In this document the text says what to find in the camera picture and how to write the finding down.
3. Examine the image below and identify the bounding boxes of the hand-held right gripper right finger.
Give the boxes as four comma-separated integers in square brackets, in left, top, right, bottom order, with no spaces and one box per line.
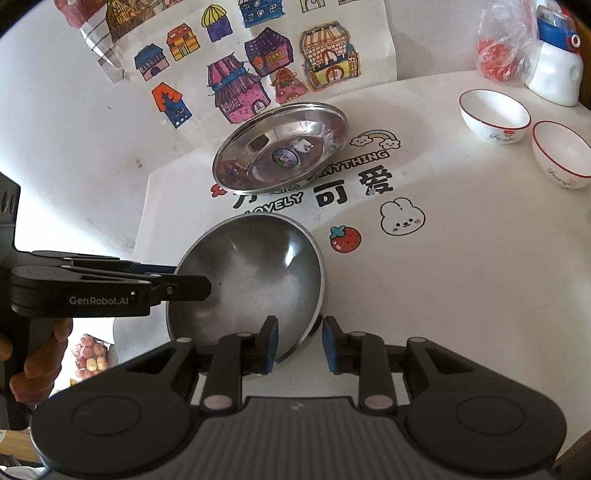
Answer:
[322,315,478,411]

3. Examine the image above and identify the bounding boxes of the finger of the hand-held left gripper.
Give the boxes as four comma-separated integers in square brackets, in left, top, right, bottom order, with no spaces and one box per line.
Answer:
[12,263,213,306]
[31,250,179,277]

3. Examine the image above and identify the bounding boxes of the coloured houses drawing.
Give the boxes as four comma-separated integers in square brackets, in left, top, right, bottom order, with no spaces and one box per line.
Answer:
[81,0,399,139]

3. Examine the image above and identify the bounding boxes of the clear plastic bag, red contents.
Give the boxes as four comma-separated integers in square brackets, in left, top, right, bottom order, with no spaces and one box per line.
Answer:
[475,0,541,86]

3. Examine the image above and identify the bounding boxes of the bag of round produce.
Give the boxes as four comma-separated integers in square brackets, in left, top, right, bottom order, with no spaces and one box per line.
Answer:
[69,333,114,383]

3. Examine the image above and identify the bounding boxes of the wide steel bowl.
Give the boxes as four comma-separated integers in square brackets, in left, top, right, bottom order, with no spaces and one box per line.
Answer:
[165,215,327,363]

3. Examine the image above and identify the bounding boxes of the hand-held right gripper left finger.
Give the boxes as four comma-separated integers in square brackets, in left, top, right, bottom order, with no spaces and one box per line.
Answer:
[122,315,281,411]

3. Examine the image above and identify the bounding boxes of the white and blue water bottle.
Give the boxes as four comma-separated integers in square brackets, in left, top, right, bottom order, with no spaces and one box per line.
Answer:
[524,4,583,107]

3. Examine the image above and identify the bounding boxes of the white printed tablecloth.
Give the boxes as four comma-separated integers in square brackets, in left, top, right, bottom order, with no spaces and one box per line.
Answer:
[131,71,591,467]

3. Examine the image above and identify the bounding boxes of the white bowl with red rim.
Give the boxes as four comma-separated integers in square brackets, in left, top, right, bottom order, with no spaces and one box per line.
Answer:
[458,89,532,145]
[531,121,591,191]

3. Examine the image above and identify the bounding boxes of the plain steel plate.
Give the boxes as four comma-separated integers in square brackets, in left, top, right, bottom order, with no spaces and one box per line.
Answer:
[213,104,350,195]

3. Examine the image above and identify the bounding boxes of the person's left hand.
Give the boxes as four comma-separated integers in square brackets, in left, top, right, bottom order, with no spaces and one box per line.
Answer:
[8,318,75,406]

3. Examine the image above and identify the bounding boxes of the steel plate with centre sticker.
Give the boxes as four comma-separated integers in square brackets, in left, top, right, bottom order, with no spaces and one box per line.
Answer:
[212,102,349,195]

